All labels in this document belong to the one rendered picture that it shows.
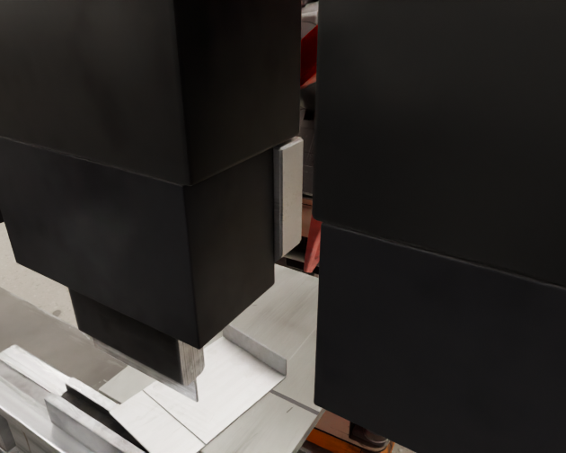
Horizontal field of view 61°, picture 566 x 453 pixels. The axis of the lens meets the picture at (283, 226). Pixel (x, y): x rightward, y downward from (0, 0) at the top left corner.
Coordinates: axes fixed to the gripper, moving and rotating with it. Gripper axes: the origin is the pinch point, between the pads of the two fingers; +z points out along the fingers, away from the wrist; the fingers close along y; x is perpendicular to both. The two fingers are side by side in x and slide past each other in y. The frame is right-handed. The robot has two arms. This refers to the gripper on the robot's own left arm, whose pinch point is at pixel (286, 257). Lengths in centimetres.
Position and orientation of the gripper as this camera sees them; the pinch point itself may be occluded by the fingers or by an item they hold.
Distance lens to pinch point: 49.2
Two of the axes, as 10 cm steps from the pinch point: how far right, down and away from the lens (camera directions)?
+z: -2.6, 9.6, -0.1
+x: 4.5, 1.4, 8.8
